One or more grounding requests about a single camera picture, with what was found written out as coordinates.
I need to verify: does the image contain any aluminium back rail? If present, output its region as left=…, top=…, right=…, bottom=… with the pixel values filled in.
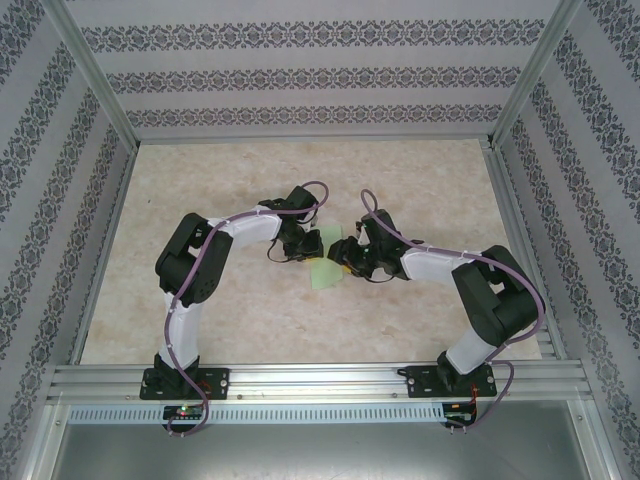
left=134, top=133, right=496, bottom=144

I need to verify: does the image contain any aluminium frame post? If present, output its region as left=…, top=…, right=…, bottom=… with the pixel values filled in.
left=487, top=0, right=586, bottom=149
left=39, top=0, right=141, bottom=149

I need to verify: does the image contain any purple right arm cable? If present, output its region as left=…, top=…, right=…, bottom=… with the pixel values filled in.
left=359, top=188, right=546, bottom=435

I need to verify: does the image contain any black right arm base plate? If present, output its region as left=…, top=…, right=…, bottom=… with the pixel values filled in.
left=404, top=363, right=499, bottom=400

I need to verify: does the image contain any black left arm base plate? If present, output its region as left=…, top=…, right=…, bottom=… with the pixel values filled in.
left=138, top=367, right=231, bottom=401

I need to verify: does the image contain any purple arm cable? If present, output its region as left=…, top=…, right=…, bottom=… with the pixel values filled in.
left=359, top=188, right=546, bottom=435
left=163, top=179, right=331, bottom=439

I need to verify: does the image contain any light green paper sheet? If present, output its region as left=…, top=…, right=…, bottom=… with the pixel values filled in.
left=309, top=224, right=346, bottom=291

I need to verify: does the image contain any slotted grey cable duct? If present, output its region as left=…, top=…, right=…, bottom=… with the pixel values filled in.
left=67, top=403, right=446, bottom=425

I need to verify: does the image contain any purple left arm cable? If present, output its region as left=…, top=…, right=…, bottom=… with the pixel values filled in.
left=163, top=179, right=331, bottom=439

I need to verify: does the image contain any aluminium mounting rail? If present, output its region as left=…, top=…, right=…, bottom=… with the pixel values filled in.
left=47, top=363, right=591, bottom=404

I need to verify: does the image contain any aluminium side rail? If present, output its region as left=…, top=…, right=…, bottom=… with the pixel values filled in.
left=67, top=144, right=139, bottom=365
left=482, top=144, right=571, bottom=361

